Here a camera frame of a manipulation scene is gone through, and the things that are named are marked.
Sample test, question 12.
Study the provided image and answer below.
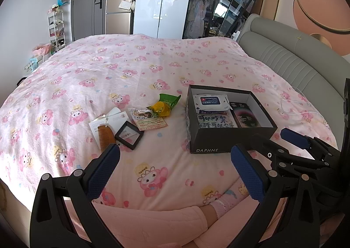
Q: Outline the grey door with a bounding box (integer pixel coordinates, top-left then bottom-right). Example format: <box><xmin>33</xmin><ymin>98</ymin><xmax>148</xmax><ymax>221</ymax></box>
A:
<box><xmin>70</xmin><ymin>0</ymin><xmax>111</xmax><ymax>42</ymax></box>

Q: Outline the black square display case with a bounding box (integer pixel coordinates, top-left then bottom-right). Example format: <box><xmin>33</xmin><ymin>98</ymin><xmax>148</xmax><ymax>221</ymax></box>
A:
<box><xmin>114</xmin><ymin>121</ymin><xmax>144</xmax><ymax>150</ymax></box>

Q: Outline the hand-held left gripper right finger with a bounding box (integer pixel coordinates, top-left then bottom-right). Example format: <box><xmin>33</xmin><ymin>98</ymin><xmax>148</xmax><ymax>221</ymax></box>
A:
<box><xmin>230</xmin><ymin>144</ymin><xmax>343</xmax><ymax>248</ymax></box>

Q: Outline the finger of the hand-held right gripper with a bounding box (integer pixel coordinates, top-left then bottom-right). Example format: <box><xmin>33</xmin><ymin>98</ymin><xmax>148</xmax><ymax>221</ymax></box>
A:
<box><xmin>281</xmin><ymin>128</ymin><xmax>341</xmax><ymax>166</ymax></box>
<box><xmin>253</xmin><ymin>133</ymin><xmax>340</xmax><ymax>179</ymax></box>

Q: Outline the yellow snack packet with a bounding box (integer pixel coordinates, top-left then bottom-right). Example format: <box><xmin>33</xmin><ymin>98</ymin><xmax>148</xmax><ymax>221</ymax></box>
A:
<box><xmin>146</xmin><ymin>101</ymin><xmax>172</xmax><ymax>117</ymax></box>

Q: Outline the white envelope with red print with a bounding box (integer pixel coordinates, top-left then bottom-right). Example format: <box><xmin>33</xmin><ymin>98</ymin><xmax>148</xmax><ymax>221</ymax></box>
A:
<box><xmin>88</xmin><ymin>113</ymin><xmax>118</xmax><ymax>145</ymax></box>

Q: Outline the glass door wardrobe with clothes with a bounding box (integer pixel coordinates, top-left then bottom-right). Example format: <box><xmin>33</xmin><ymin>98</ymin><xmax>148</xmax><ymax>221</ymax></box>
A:
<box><xmin>183</xmin><ymin>0</ymin><xmax>245</xmax><ymax>40</ymax></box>

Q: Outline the person's pink trouser leg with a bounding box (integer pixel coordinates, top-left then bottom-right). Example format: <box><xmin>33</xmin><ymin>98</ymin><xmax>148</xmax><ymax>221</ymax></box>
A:
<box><xmin>63</xmin><ymin>200</ymin><xmax>216</xmax><ymax>248</ymax></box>

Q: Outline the white cable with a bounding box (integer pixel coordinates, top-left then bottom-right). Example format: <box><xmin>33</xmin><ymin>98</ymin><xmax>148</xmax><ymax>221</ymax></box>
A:
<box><xmin>281</xmin><ymin>92</ymin><xmax>330</xmax><ymax>128</ymax></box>

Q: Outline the pink bundle on floor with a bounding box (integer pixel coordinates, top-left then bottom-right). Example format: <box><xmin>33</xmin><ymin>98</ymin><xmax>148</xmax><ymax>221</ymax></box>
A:
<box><xmin>31</xmin><ymin>42</ymin><xmax>53</xmax><ymax>57</ymax></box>

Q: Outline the gold refrigerator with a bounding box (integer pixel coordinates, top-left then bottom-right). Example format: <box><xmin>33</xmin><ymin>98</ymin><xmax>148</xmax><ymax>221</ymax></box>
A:
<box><xmin>105</xmin><ymin>0</ymin><xmax>135</xmax><ymax>35</ymax></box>

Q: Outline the brown wooden comb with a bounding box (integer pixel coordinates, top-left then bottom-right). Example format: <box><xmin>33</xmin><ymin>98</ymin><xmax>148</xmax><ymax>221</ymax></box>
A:
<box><xmin>97</xmin><ymin>125</ymin><xmax>117</xmax><ymax>153</ymax></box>

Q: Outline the pink cartoon printed blanket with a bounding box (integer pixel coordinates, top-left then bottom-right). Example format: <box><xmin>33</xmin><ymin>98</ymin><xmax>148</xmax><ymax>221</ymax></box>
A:
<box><xmin>0</xmin><ymin>33</ymin><xmax>340</xmax><ymax>210</ymax></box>

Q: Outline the white wet wipes pack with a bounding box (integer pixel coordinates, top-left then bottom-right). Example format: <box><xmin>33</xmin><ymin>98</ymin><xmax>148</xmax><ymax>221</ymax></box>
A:
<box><xmin>192</xmin><ymin>93</ymin><xmax>233</xmax><ymax>113</ymax></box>

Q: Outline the white paper tag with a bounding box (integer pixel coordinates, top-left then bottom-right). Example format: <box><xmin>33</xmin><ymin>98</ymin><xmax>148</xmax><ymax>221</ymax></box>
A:
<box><xmin>105</xmin><ymin>107</ymin><xmax>129</xmax><ymax>128</ymax></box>

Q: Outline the clear sticker pack orange card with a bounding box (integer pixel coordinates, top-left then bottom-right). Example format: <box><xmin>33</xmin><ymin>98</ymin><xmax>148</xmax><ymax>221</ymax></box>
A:
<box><xmin>128</xmin><ymin>108</ymin><xmax>168</xmax><ymax>131</ymax></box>

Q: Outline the white shelf rack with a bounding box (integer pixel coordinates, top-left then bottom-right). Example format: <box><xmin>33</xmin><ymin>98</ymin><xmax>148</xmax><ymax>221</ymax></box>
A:
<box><xmin>47</xmin><ymin>9</ymin><xmax>67</xmax><ymax>54</ymax></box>

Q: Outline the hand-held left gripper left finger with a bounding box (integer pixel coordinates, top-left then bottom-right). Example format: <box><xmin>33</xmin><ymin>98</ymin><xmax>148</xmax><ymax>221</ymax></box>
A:
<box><xmin>30</xmin><ymin>143</ymin><xmax>121</xmax><ymax>248</ymax></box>

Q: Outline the dark purple packet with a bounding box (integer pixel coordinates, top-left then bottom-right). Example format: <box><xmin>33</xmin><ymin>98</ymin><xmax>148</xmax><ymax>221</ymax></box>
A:
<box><xmin>232</xmin><ymin>102</ymin><xmax>261</xmax><ymax>128</ymax></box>

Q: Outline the green snack packet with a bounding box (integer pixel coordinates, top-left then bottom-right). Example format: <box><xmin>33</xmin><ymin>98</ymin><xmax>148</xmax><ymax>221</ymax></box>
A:
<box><xmin>159</xmin><ymin>93</ymin><xmax>181</xmax><ymax>109</ymax></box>

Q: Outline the black cardboard box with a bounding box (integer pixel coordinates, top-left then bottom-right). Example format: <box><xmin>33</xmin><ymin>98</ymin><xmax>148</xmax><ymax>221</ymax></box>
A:
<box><xmin>186</xmin><ymin>84</ymin><xmax>278</xmax><ymax>154</ymax></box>

